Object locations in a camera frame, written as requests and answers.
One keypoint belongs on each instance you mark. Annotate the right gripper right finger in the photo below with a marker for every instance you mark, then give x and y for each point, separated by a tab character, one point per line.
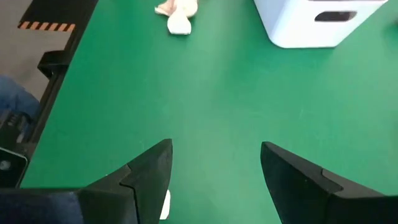
295	186

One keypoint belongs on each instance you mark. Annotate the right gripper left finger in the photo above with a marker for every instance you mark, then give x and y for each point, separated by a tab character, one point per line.
146	186

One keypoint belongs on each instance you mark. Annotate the white plastic basket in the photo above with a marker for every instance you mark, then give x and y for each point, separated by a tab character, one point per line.
295	25

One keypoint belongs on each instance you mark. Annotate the black hazard-striped floor mat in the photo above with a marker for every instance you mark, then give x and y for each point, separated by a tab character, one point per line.
62	12

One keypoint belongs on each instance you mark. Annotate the black camera box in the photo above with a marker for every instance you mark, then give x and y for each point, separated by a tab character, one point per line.
12	168

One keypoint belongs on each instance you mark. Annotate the person's leg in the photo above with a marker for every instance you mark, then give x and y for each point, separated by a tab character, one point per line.
15	96

